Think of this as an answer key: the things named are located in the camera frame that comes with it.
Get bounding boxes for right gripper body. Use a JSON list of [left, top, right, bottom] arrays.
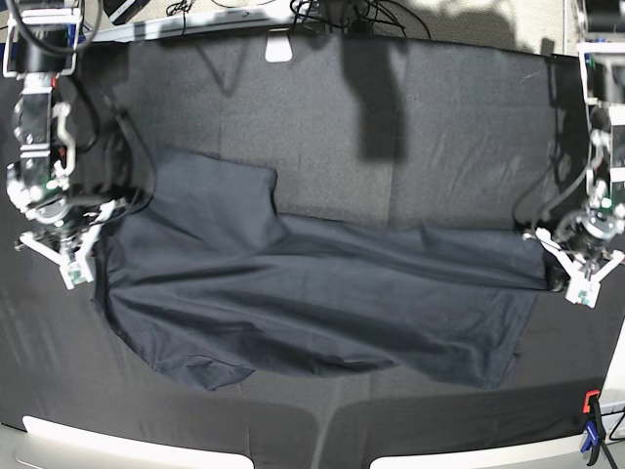
[[15, 197, 127, 290]]

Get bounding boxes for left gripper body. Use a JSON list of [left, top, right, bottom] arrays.
[[522, 208, 624, 308]]

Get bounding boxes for dark blue t-shirt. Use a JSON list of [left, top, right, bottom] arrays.
[[94, 149, 547, 390]]

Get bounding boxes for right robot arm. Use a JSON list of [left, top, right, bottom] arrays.
[[2, 1, 124, 289]]

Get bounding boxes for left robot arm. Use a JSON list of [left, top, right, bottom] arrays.
[[523, 1, 624, 308]]

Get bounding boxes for black table cloth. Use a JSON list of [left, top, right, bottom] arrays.
[[1, 34, 624, 468]]

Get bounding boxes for blue orange clamp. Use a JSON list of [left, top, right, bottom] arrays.
[[580, 390, 618, 469]]

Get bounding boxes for white tab on cloth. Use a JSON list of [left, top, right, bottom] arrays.
[[265, 29, 293, 64]]

